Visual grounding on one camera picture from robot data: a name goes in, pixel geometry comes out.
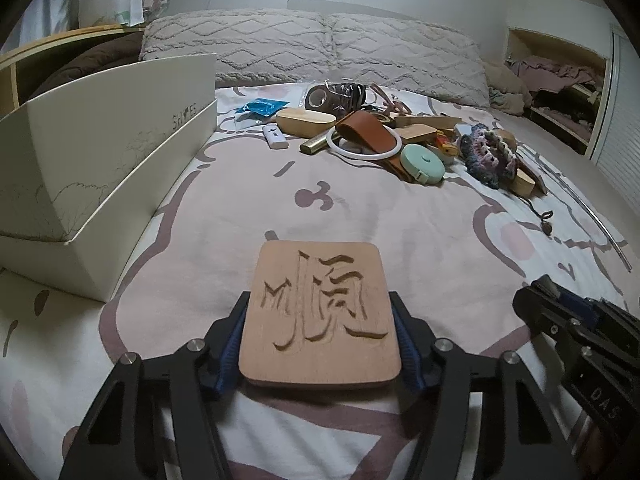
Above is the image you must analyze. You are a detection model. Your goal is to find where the purple crochet piece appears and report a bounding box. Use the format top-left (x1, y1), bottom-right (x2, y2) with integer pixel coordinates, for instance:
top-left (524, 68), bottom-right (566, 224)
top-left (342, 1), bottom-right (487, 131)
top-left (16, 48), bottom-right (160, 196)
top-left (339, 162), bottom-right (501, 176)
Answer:
top-left (459, 124), bottom-right (518, 188)

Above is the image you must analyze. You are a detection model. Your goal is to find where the mint green tape measure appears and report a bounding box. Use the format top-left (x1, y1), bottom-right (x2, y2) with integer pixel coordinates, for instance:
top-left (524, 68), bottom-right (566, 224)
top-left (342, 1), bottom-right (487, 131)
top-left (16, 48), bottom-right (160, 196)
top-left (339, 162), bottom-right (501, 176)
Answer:
top-left (400, 144), bottom-right (445, 185)

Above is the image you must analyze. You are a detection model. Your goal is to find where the carved wooden character block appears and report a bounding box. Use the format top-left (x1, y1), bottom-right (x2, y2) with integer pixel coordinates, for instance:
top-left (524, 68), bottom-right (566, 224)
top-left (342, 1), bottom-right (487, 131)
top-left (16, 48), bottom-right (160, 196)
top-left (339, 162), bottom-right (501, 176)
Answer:
top-left (239, 240), bottom-right (401, 390)

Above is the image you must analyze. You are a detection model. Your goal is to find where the brown leather sleeve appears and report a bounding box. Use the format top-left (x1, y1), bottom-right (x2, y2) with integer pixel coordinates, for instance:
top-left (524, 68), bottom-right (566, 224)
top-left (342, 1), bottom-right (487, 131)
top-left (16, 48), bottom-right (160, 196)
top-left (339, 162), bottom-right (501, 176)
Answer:
top-left (336, 110), bottom-right (402, 156)

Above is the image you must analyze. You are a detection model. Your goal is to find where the white ring cable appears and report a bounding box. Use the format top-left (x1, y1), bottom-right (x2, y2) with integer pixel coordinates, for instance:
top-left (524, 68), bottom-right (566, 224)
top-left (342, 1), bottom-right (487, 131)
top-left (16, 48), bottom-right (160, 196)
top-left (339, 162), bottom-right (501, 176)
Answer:
top-left (325, 123), bottom-right (404, 162)

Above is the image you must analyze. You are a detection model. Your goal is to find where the metal rod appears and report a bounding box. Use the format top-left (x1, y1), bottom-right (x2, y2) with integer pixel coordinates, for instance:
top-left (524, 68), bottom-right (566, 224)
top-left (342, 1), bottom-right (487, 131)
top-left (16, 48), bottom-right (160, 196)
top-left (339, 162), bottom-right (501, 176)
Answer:
top-left (518, 143), bottom-right (634, 273)

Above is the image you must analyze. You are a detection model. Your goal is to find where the oval wooden block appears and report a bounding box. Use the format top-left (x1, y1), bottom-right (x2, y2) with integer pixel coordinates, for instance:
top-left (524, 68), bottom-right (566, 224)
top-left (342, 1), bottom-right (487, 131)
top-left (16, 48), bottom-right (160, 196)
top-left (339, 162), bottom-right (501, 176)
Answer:
top-left (509, 167), bottom-right (548, 198)

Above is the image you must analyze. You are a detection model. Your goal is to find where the white louvered door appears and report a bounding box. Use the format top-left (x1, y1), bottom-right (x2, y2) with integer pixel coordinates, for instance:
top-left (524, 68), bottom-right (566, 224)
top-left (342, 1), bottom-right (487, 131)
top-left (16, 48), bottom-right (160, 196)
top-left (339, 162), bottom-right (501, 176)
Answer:
top-left (591, 27), bottom-right (640, 212)

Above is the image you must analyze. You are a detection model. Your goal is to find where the beige plush cushion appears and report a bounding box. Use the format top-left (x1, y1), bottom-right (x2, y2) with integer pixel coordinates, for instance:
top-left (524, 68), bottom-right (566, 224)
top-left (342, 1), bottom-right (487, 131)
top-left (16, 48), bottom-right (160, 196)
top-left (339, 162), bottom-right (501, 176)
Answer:
top-left (483, 61), bottom-right (533, 116)

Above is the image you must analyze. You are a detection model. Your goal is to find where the long wooden strip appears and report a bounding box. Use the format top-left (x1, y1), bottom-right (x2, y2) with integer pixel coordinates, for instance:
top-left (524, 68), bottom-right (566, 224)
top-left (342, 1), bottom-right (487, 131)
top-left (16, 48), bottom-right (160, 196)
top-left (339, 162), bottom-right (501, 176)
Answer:
top-left (394, 115), bottom-right (462, 130)

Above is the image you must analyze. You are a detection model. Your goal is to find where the small wooden block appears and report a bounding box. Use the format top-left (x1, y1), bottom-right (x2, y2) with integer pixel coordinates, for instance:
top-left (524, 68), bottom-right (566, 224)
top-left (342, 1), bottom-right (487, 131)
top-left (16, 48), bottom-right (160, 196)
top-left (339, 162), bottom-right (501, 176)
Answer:
top-left (395, 124), bottom-right (438, 144)

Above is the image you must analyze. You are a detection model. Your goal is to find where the brass metal bar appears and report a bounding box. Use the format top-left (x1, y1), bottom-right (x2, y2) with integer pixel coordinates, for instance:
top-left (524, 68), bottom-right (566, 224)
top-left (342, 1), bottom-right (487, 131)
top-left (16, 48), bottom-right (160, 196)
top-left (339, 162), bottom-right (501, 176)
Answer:
top-left (299, 132), bottom-right (328, 155)

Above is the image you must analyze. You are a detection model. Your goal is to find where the oval wooden box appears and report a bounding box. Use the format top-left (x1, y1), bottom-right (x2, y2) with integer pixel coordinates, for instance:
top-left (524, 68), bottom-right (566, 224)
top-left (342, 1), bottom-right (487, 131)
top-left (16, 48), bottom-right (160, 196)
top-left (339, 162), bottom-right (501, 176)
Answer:
top-left (276, 107), bottom-right (336, 139)

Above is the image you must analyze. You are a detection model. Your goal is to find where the right beige knitted pillow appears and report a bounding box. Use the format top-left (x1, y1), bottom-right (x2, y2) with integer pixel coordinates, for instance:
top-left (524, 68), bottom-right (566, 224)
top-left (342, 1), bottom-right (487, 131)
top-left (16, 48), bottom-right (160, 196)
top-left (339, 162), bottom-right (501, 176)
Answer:
top-left (326, 13), bottom-right (489, 107)

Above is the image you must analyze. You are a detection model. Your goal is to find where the beige knitted pillow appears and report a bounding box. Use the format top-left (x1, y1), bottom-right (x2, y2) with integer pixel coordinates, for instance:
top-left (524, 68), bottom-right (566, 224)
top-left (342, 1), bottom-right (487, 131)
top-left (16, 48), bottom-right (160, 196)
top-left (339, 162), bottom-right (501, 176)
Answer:
top-left (140, 9), bottom-right (338, 88)
top-left (326, 13), bottom-right (489, 107)

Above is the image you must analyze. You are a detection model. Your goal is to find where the white shoe box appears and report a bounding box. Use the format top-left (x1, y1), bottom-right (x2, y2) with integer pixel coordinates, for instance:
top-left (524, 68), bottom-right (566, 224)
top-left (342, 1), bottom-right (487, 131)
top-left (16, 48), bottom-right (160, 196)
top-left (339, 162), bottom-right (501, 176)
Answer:
top-left (1, 54), bottom-right (217, 242)

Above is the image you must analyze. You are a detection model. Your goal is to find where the white usb stick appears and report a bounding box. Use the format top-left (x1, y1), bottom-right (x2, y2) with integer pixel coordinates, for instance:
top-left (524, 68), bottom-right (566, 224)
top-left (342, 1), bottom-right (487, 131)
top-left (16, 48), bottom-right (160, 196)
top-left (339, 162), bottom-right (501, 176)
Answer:
top-left (262, 124), bottom-right (288, 150)

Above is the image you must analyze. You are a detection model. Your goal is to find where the blue foil packet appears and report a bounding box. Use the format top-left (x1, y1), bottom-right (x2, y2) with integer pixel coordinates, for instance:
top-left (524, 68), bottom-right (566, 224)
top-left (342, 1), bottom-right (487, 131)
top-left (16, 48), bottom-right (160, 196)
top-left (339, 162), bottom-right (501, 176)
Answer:
top-left (235, 98), bottom-right (288, 118)

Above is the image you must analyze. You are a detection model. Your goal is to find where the left beige knitted pillow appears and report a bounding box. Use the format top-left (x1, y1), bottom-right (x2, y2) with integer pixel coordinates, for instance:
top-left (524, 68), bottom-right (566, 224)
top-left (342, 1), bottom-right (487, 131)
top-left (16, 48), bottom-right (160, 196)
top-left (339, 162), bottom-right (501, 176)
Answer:
top-left (140, 9), bottom-right (338, 88)

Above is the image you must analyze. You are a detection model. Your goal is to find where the wooden bedside shelf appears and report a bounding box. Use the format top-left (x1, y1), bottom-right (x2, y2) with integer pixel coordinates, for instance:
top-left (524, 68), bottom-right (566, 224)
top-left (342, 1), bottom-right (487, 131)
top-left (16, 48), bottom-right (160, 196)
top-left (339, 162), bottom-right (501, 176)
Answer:
top-left (1, 24), bottom-right (144, 116)

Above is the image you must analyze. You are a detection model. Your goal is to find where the brown folded blanket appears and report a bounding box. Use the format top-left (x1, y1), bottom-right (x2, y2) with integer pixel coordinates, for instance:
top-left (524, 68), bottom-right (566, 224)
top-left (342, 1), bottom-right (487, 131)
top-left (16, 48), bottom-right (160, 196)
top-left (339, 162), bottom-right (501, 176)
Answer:
top-left (30, 32), bottom-right (143, 99)

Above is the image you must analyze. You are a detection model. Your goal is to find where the black braided cord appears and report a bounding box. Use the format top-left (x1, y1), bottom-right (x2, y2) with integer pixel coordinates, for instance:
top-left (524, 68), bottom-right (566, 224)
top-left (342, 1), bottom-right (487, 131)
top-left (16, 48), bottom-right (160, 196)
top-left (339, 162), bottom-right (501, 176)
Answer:
top-left (519, 194), bottom-right (556, 238)

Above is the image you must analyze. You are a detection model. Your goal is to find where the wall niche with clothes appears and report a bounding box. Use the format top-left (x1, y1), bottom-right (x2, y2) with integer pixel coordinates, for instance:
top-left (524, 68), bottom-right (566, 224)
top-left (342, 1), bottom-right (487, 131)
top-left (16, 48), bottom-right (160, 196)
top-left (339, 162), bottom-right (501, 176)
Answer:
top-left (506, 28), bottom-right (611, 156)

